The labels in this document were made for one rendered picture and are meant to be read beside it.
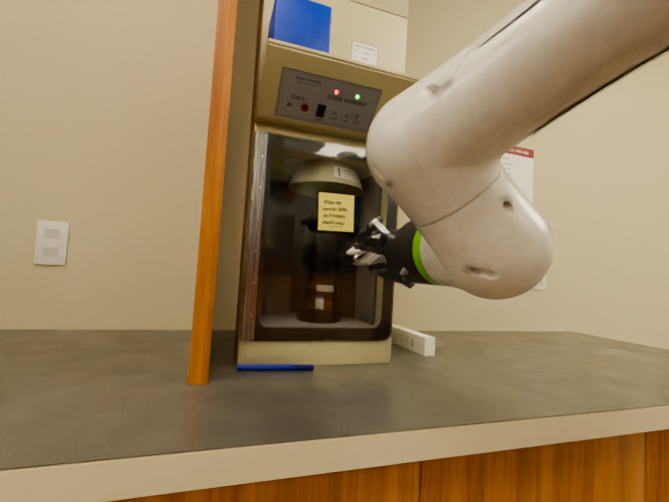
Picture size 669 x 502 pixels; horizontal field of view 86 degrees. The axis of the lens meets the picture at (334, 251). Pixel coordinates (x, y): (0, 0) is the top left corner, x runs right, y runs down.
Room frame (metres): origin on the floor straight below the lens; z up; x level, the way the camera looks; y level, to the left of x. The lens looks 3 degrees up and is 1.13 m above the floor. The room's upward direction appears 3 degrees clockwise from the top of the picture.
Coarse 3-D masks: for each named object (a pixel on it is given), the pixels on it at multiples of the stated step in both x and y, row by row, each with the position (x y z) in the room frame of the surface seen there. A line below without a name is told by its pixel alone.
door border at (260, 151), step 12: (264, 144) 0.67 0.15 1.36; (264, 156) 0.68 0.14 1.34; (264, 168) 0.68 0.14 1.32; (252, 180) 0.67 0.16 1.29; (264, 180) 0.68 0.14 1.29; (252, 204) 0.67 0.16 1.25; (252, 216) 0.67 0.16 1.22; (252, 228) 0.67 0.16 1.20; (252, 240) 0.67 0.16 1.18; (252, 252) 0.67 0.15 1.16; (252, 264) 0.67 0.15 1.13; (252, 276) 0.67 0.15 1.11; (252, 288) 0.67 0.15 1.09; (252, 300) 0.67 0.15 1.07; (252, 312) 0.67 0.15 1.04; (252, 324) 0.68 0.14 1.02; (252, 336) 0.68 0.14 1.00
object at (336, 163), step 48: (288, 144) 0.69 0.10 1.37; (336, 144) 0.72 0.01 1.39; (288, 192) 0.69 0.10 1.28; (336, 192) 0.72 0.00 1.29; (384, 192) 0.76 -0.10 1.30; (288, 240) 0.69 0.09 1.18; (336, 240) 0.72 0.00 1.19; (288, 288) 0.70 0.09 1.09; (336, 288) 0.73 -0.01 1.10; (384, 288) 0.76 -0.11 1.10; (288, 336) 0.70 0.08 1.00; (336, 336) 0.73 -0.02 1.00; (384, 336) 0.76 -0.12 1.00
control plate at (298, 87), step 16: (288, 80) 0.62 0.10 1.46; (304, 80) 0.62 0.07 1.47; (320, 80) 0.63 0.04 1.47; (336, 80) 0.63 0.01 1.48; (288, 96) 0.64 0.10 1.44; (304, 96) 0.64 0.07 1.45; (320, 96) 0.65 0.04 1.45; (336, 96) 0.65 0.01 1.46; (352, 96) 0.66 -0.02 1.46; (368, 96) 0.66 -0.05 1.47; (288, 112) 0.66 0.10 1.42; (304, 112) 0.66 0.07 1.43; (352, 112) 0.68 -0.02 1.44; (368, 112) 0.69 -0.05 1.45; (352, 128) 0.71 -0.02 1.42; (368, 128) 0.71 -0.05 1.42
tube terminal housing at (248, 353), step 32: (320, 0) 0.72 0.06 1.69; (352, 32) 0.74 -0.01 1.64; (384, 32) 0.76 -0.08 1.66; (256, 64) 0.75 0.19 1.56; (384, 64) 0.76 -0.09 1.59; (256, 96) 0.69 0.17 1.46; (256, 128) 0.68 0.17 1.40; (288, 128) 0.70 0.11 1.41; (256, 352) 0.69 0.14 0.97; (288, 352) 0.71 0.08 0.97; (320, 352) 0.73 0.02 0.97; (352, 352) 0.75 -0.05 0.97; (384, 352) 0.78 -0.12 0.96
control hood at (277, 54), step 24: (264, 48) 0.60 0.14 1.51; (288, 48) 0.58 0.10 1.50; (264, 72) 0.60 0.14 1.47; (312, 72) 0.62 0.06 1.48; (336, 72) 0.62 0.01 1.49; (360, 72) 0.63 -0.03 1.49; (384, 72) 0.64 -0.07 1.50; (264, 96) 0.63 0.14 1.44; (384, 96) 0.67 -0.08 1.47; (264, 120) 0.67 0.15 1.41; (288, 120) 0.67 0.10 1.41
